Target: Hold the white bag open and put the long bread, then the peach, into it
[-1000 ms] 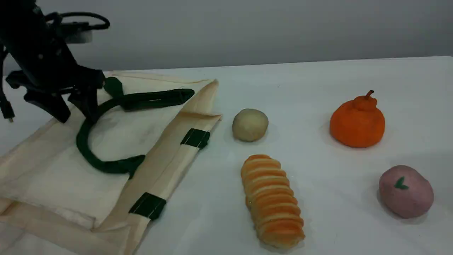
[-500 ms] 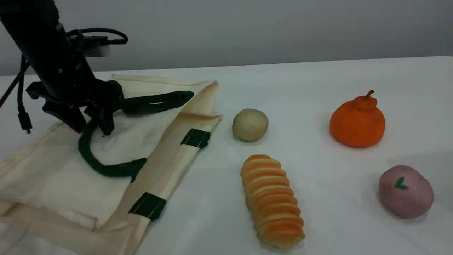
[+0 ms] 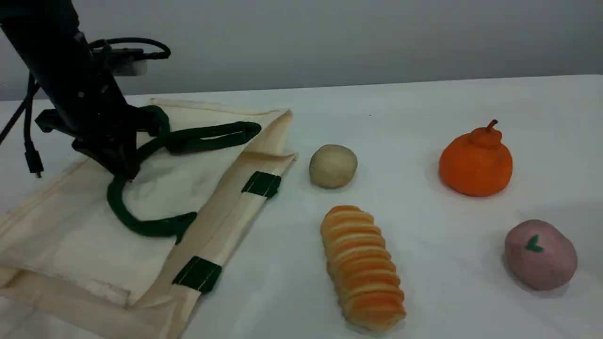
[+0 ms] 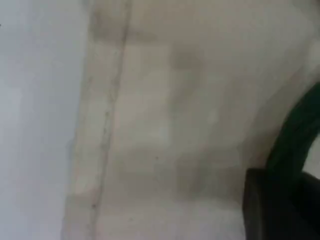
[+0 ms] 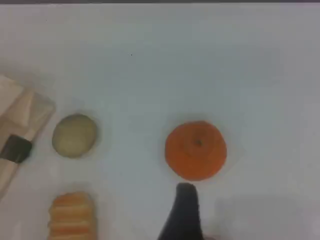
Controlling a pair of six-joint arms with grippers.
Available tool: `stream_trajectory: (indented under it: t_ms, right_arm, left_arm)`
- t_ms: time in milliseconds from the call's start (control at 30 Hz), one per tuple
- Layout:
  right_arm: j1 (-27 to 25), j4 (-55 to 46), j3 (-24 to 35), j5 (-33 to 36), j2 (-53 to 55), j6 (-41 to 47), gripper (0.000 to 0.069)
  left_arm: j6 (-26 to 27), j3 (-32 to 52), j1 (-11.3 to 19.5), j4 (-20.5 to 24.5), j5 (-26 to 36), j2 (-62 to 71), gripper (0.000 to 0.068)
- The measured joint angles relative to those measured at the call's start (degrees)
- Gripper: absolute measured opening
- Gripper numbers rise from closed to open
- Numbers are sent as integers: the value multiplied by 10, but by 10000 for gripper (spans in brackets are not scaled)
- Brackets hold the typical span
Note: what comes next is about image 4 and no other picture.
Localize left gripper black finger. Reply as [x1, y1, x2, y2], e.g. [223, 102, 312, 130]
[243, 168, 320, 240]

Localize white canvas bag green handles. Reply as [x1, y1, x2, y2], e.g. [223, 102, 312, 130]
[59, 0, 320, 240]

